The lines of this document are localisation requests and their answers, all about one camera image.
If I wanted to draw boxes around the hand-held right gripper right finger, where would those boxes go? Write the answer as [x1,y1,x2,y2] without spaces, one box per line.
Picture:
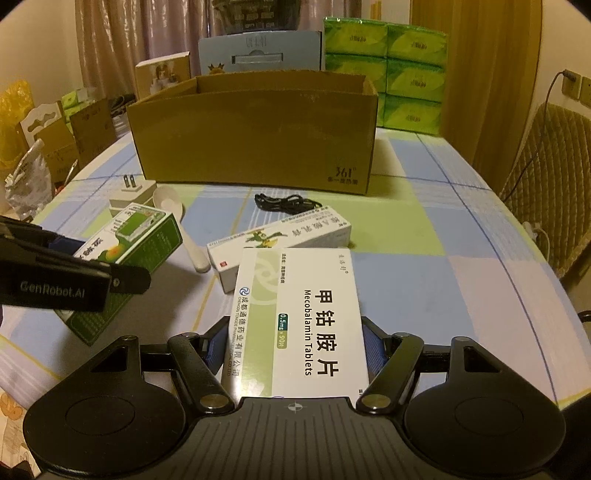
[356,316,502,415]

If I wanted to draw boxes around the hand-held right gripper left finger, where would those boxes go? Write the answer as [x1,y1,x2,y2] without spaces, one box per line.
[92,318,236,415]

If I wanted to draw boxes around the long white ointment box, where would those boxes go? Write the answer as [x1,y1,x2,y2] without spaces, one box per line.
[206,205,352,295]

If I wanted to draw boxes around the yellow plastic bag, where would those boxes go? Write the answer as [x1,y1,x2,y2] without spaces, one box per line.
[0,79,35,167]

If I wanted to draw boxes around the white die-cut cardboard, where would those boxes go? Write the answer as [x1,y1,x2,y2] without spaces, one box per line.
[16,100,65,148]

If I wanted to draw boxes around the green medicine box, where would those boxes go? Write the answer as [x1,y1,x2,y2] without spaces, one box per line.
[53,203,183,347]

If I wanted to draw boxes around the white charger plug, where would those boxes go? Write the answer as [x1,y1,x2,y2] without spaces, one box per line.
[108,173,158,217]

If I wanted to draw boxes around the grey charger cable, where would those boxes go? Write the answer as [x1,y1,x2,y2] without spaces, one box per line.
[503,69,583,199]

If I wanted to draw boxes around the black cable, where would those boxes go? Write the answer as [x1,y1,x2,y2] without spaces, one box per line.
[254,193,324,215]

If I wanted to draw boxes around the light blue carton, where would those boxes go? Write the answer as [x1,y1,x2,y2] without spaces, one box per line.
[198,31,324,77]

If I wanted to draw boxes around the small white picture box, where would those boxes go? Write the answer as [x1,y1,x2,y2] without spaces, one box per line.
[135,53,191,100]

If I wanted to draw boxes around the pink-brown curtain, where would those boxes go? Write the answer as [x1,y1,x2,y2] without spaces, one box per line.
[76,0,326,100]

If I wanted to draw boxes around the white plastic spoon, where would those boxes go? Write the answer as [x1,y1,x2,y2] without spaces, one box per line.
[152,187,211,273]

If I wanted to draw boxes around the quilted cover chair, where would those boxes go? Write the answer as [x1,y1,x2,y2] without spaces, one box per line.
[499,102,591,278]

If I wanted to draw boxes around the green tissue packs in box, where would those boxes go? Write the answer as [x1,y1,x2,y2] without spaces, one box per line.
[61,90,90,121]

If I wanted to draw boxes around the stack of green tissue packs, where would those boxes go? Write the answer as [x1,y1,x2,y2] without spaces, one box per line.
[322,17,450,136]

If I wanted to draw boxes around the checked cloth desktop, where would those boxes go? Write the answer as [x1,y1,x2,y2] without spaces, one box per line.
[0,127,585,416]

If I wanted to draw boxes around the wooden door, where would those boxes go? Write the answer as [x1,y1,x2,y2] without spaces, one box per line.
[411,0,543,195]

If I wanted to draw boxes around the black instant noodle bowl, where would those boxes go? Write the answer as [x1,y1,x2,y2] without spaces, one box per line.
[212,0,319,35]

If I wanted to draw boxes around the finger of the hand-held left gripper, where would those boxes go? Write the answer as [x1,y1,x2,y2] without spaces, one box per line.
[0,215,85,260]
[91,259,152,296]

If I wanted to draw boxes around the tall brown cardboard box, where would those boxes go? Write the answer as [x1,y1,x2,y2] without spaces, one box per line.
[69,98,116,160]

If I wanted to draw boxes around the silver foil sack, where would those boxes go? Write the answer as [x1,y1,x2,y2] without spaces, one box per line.
[4,138,54,213]

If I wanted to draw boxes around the large white tablet box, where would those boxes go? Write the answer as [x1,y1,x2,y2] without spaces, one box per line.
[221,248,370,398]

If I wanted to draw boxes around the small brown cardboard box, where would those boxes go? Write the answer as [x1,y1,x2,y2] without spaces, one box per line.
[34,121,79,183]

